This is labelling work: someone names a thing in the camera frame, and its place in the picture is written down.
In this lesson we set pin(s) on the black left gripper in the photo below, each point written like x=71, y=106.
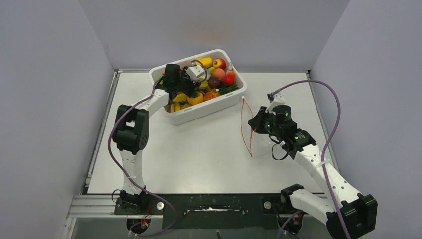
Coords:
x=192, y=86

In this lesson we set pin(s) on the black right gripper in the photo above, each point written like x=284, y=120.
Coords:
x=257, y=122

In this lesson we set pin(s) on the clear zip top bag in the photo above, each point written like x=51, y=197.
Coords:
x=256, y=145

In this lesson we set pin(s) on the yellow green starfruit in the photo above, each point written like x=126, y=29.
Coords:
x=203, y=85

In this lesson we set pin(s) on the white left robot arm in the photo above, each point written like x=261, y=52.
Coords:
x=130, y=132

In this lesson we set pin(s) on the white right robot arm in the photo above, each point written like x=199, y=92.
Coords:
x=346, y=212

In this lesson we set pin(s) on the orange fried food piece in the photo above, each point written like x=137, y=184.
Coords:
x=210, y=95

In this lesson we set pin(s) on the yellow banana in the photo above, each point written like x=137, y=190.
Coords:
x=180, y=98

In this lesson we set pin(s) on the yellow bell pepper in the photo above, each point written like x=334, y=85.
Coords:
x=195, y=100

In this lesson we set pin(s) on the yellow mango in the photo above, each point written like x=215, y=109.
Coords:
x=205, y=61

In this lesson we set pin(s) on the dark purple passionfruit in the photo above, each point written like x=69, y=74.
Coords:
x=214, y=82

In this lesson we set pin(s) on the white plastic bin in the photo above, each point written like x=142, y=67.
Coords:
x=229, y=95

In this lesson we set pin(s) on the pink peach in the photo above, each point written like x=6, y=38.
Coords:
x=219, y=73

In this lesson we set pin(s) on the red apple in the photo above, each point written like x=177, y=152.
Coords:
x=219, y=63

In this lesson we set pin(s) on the red tomato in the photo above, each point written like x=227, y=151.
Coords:
x=229, y=78

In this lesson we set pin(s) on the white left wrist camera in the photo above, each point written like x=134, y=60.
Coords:
x=196, y=72

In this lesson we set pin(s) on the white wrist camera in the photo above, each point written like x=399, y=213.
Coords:
x=196, y=72
x=275, y=100

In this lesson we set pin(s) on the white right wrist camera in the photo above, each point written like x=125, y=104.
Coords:
x=275, y=100

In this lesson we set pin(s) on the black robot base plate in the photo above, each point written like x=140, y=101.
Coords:
x=206, y=211

